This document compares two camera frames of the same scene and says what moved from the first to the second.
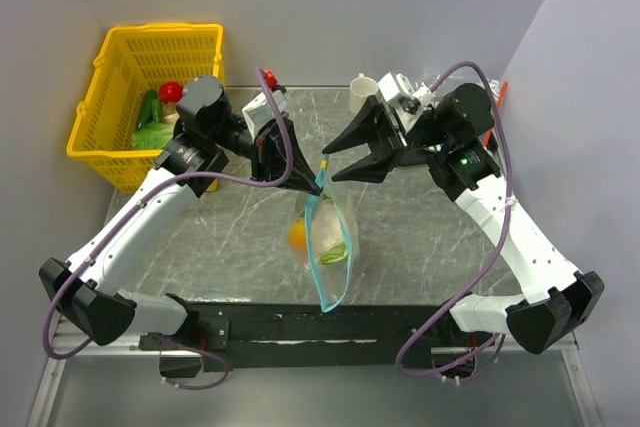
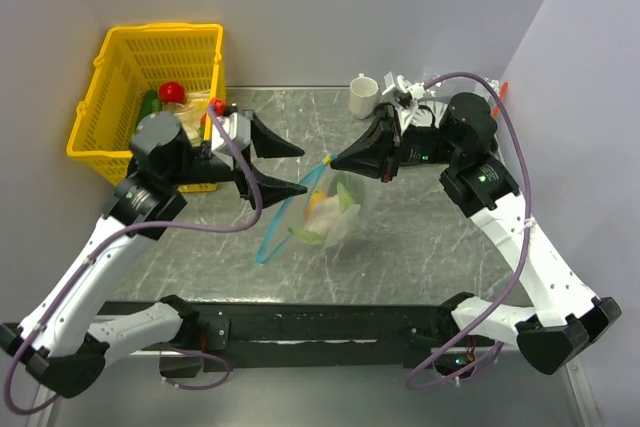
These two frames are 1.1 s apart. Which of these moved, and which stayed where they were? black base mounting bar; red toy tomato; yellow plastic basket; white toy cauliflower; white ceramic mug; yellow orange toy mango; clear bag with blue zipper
Moved: white toy cauliflower; clear bag with blue zipper; yellow orange toy mango
Stayed: white ceramic mug; black base mounting bar; red toy tomato; yellow plastic basket
